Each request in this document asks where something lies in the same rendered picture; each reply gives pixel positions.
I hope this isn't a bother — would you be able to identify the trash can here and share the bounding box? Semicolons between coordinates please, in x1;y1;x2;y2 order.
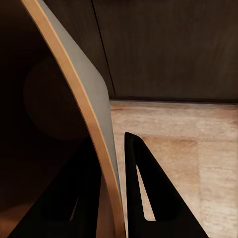
0;0;126;238

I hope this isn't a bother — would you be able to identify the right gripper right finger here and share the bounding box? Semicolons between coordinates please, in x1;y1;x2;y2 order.
124;132;209;238

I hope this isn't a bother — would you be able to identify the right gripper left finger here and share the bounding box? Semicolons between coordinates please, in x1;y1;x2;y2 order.
8;136;102;238

